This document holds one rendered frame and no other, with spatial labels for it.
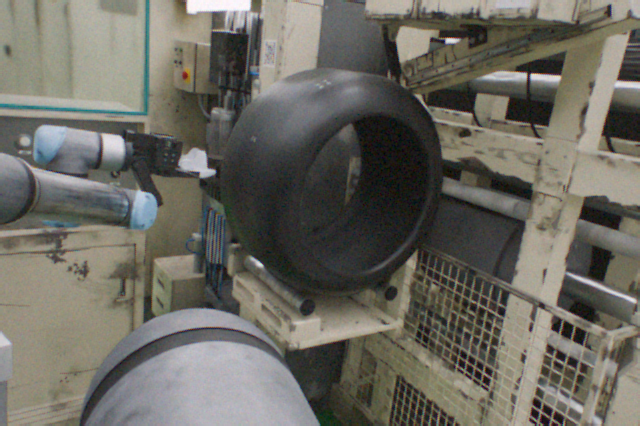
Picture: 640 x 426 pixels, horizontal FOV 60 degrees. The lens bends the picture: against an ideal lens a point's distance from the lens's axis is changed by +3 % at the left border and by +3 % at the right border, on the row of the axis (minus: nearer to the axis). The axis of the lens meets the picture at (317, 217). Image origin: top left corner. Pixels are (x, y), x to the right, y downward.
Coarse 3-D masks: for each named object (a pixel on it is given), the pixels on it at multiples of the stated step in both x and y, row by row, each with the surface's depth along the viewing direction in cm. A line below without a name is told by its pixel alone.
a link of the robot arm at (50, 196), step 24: (0, 168) 71; (24, 168) 75; (0, 192) 71; (24, 192) 74; (48, 192) 80; (72, 192) 85; (96, 192) 92; (120, 192) 101; (144, 192) 107; (0, 216) 72; (24, 216) 76; (48, 216) 83; (72, 216) 88; (96, 216) 93; (120, 216) 100; (144, 216) 105
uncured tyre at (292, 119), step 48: (288, 96) 131; (336, 96) 126; (384, 96) 132; (240, 144) 134; (288, 144) 123; (384, 144) 170; (432, 144) 144; (240, 192) 132; (288, 192) 125; (384, 192) 174; (432, 192) 149; (240, 240) 145; (288, 240) 129; (336, 240) 173; (384, 240) 167; (336, 288) 142
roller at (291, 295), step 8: (248, 256) 164; (248, 264) 162; (256, 264) 159; (256, 272) 158; (264, 272) 155; (264, 280) 154; (272, 280) 151; (280, 280) 149; (272, 288) 151; (280, 288) 147; (288, 288) 145; (288, 296) 143; (296, 296) 141; (304, 296) 140; (296, 304) 140; (304, 304) 138; (312, 304) 139; (304, 312) 139
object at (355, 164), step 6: (354, 156) 194; (360, 156) 196; (354, 162) 195; (360, 162) 193; (354, 168) 195; (360, 168) 198; (348, 174) 196; (354, 174) 194; (348, 180) 197; (354, 180) 196; (348, 186) 197; (354, 186) 199; (348, 192) 198; (348, 198) 199
